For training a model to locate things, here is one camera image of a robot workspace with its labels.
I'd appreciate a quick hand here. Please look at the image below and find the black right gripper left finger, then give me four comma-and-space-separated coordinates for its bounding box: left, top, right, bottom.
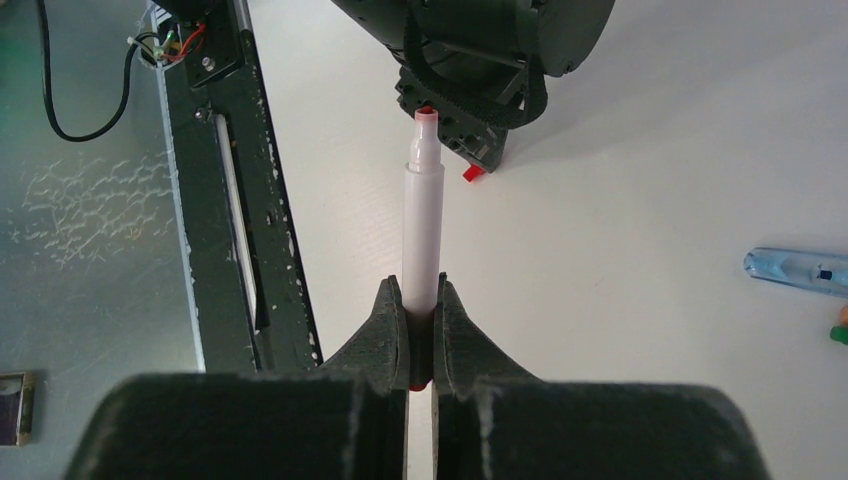
65, 277, 410, 479

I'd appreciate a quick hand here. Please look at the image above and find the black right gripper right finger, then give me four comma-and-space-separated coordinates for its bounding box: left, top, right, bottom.
433, 277, 770, 479

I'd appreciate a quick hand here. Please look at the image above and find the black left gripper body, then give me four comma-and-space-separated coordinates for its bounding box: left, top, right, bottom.
336, 0, 614, 173

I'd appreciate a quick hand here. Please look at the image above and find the red pen cap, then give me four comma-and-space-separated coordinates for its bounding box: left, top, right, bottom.
462, 165, 486, 183

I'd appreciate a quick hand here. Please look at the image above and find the thin white red pen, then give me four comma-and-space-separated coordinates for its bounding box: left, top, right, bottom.
401, 106, 445, 319

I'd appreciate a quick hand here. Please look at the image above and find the white pen green tip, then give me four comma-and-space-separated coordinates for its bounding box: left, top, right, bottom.
829, 325, 848, 345

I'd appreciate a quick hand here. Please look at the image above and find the blue translucent highlighter pen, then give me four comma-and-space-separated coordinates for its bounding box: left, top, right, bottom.
743, 247, 847, 298

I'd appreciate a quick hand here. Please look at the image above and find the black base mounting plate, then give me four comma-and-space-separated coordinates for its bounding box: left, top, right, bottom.
153, 1, 323, 373

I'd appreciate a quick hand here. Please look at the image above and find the black cable on base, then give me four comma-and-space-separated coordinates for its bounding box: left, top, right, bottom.
34, 0, 160, 144

